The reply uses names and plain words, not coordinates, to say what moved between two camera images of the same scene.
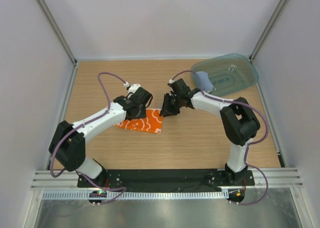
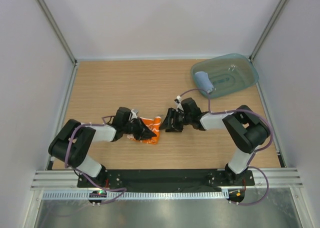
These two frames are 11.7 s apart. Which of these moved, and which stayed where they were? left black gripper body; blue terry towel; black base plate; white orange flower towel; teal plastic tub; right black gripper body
Moved: left black gripper body; white orange flower towel; right black gripper body
Stayed: black base plate; blue terry towel; teal plastic tub
